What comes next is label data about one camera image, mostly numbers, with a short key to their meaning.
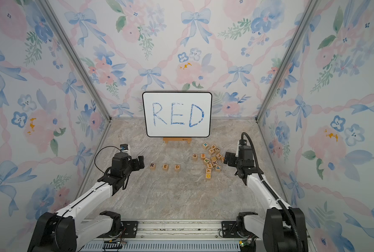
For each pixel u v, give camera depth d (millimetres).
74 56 854
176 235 733
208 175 896
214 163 947
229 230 736
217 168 922
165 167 925
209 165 930
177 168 922
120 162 646
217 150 1003
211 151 999
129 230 734
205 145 1015
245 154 649
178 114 970
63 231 401
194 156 973
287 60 862
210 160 958
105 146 678
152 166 925
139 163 799
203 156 975
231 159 784
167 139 1030
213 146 1010
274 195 470
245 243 721
